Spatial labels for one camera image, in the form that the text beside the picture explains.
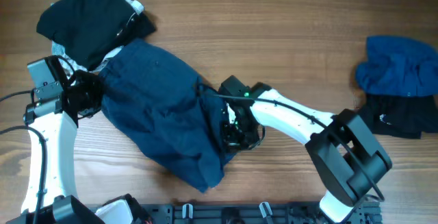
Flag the dark blue shorts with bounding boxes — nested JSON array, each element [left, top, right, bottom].
[[99, 39, 232, 192]]

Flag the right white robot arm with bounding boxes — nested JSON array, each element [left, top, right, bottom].
[[218, 76, 392, 223]]

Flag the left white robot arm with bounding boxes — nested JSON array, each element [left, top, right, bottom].
[[10, 55, 153, 223]]

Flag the white grey folded garment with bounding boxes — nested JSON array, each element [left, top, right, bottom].
[[51, 0, 144, 76]]

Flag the black folded garment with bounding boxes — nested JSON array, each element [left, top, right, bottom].
[[36, 0, 155, 71]]

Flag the black garment with print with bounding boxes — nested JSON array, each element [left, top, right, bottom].
[[358, 94, 437, 139]]

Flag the blue crumpled garment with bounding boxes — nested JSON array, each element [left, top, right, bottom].
[[355, 35, 437, 97]]

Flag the black mounting rail base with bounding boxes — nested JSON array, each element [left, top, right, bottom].
[[136, 201, 383, 224]]

